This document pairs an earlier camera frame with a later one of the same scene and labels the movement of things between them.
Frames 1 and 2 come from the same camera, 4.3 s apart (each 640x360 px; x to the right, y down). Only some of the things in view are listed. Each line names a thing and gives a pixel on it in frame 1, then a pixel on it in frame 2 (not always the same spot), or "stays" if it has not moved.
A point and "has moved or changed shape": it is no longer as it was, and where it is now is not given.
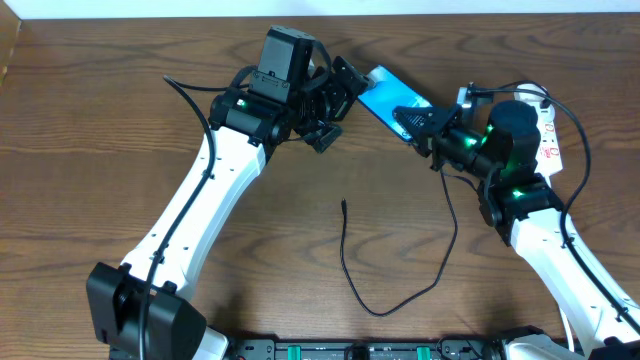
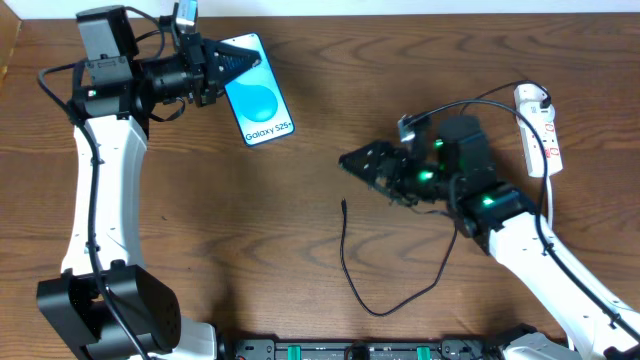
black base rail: (480, 349) stays
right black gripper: (430, 140) to (386, 173)
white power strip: (549, 159) stays
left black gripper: (338, 95) to (201, 70)
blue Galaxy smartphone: (388, 94) has moved or changed shape
